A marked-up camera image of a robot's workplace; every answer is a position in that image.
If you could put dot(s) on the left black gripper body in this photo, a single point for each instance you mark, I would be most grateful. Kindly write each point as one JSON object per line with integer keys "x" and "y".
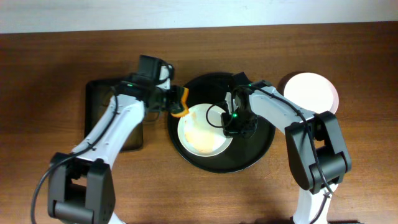
{"x": 173, "y": 99}

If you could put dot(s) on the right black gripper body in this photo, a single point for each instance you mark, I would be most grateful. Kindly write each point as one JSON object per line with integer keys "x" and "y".
{"x": 237, "y": 131}

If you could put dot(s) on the orange green scrub sponge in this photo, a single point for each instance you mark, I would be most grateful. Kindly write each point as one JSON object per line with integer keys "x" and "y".
{"x": 178, "y": 106}

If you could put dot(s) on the white plate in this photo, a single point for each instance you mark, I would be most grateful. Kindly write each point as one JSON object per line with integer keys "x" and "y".
{"x": 313, "y": 92}
{"x": 197, "y": 136}

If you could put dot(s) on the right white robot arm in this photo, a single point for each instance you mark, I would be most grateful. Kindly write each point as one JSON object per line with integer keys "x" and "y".
{"x": 317, "y": 153}

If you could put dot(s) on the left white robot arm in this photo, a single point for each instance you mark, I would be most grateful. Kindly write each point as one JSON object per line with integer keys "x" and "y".
{"x": 81, "y": 186}

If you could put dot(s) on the rectangular black tray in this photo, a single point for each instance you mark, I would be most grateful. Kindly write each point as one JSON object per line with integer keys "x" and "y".
{"x": 97, "y": 96}

